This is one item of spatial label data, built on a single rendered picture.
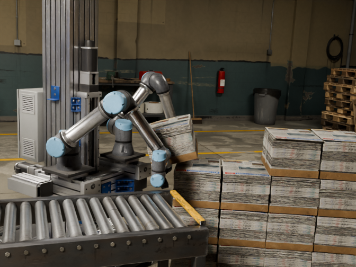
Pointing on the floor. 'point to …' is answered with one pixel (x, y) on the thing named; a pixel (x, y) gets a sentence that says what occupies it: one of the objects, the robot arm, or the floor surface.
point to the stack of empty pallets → (345, 92)
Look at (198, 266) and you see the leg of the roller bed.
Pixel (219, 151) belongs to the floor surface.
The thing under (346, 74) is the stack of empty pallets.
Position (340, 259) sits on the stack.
